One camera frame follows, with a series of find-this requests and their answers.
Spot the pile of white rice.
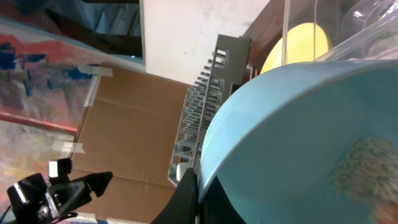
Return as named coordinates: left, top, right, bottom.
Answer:
left=330, top=136, right=397, bottom=216

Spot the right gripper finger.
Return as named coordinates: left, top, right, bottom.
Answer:
left=151, top=168, right=198, bottom=224

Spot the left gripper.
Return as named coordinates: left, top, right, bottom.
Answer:
left=37, top=171, right=113, bottom=223

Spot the light blue bowl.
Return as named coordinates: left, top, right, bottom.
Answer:
left=199, top=60, right=397, bottom=223

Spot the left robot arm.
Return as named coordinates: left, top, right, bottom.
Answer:
left=7, top=171, right=113, bottom=224

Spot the grey plastic dish rack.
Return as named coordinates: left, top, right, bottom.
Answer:
left=167, top=34, right=251, bottom=186

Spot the brown cardboard box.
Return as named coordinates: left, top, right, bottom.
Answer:
left=71, top=67, right=187, bottom=223

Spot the white board panel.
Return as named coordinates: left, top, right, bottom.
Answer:
left=140, top=0, right=269, bottom=84

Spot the clear plastic bin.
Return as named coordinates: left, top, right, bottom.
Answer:
left=282, top=0, right=397, bottom=65

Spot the yellow round plate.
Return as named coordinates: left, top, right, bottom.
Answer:
left=260, top=22, right=332, bottom=74

